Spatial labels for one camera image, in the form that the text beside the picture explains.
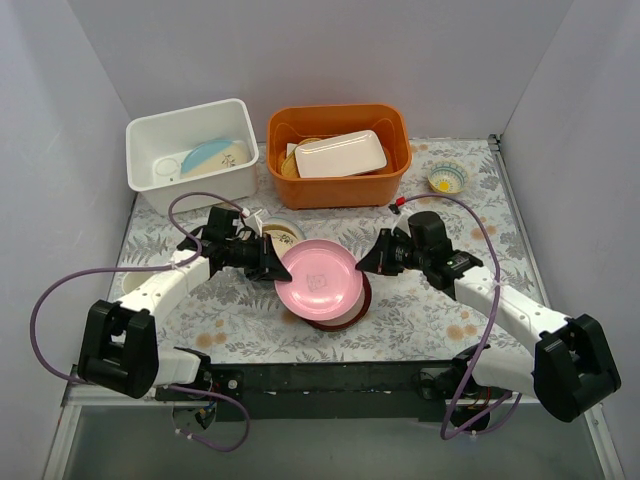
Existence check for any orange plastic bin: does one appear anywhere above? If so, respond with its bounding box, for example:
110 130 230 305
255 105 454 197
265 104 412 210

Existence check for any blue and cream plate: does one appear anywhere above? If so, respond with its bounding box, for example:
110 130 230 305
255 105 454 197
180 140 249 178

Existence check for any dark red rimmed plate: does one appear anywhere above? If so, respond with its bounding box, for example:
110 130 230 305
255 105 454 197
302 275 372 332

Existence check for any patterned small bowl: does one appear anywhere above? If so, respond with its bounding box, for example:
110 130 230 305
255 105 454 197
427 160 469 195

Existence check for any floral table mat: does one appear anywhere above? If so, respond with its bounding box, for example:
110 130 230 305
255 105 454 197
93 138 571 366

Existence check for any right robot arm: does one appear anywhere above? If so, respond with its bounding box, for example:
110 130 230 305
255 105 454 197
356 211 621 422

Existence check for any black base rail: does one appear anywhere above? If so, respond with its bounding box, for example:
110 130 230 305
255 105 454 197
192 360 464 421

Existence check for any white rectangular tray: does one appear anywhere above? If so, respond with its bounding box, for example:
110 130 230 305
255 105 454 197
293 130 388 179

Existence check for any tan round plate in bin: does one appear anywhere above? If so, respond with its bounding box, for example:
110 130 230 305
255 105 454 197
278 138 319 178

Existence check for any white plastic bin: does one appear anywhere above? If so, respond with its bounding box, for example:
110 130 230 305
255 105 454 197
126 98 259 215

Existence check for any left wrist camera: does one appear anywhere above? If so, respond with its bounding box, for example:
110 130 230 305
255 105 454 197
242 208 269 237

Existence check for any pink plate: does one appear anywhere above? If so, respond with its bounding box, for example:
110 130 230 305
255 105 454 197
274 239 364 323

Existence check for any cream plate with black mark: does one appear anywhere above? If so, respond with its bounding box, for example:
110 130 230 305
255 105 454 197
263 225 299 258

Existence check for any white ceramic mug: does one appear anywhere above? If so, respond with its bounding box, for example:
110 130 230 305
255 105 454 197
122 271 153 295

